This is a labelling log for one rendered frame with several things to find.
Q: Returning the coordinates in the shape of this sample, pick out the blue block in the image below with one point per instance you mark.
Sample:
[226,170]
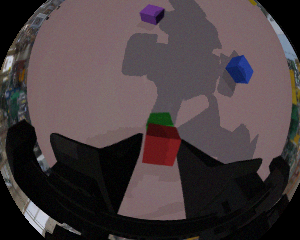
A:
[239,68]

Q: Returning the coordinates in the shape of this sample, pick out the red block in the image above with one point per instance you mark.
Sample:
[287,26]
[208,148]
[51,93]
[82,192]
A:
[161,145]

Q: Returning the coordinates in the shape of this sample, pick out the purple block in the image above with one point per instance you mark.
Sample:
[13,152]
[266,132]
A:
[152,14]

